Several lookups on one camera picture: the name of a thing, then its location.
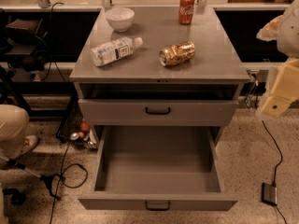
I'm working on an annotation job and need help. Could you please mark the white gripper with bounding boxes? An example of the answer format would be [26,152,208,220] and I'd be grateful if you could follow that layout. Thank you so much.
[256,0,299,120]

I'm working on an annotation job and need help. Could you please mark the crushed gold orange can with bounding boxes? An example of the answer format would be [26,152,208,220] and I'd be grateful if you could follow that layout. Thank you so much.
[159,41,195,67]

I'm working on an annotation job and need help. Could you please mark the closed grey upper drawer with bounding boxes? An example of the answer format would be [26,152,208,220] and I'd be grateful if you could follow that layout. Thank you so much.
[78,99,237,126]

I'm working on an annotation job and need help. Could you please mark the red cola can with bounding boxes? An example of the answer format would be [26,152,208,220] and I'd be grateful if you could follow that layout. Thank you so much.
[178,0,194,25]

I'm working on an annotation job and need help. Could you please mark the grey drawer cabinet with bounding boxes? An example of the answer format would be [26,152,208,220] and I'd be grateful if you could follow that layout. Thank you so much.
[70,7,249,142]

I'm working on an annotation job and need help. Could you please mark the open grey lower drawer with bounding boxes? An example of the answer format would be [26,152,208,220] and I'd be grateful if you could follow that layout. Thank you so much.
[78,126,237,211]

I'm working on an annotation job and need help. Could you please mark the black power adapter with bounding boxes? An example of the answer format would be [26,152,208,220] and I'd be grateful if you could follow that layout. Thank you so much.
[262,183,278,206]

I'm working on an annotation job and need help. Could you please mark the white ceramic bowl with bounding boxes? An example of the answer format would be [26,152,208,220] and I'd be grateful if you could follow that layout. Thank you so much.
[105,7,135,32]

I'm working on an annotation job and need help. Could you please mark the clear plastic water bottle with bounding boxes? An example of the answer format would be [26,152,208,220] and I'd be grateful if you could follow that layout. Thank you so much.
[91,36,143,67]

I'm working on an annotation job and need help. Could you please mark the black equipment on left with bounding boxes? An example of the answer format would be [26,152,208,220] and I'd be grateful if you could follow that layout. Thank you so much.
[0,9,49,74]

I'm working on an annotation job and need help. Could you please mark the white sneaker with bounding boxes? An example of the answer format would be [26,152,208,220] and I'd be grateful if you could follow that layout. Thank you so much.
[21,135,39,156]

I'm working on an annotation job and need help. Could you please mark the person leg beige trousers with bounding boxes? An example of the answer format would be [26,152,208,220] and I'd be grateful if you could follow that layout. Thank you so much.
[0,105,29,159]

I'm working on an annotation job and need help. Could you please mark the black adapter cable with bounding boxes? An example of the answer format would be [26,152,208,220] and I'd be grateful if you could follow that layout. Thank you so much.
[261,119,289,224]

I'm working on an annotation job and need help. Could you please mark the black wire basket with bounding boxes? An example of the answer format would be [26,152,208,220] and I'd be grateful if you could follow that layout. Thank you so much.
[56,96,97,150]

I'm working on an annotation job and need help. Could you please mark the black floor cable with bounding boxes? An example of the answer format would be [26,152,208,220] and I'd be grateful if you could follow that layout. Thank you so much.
[48,142,89,224]

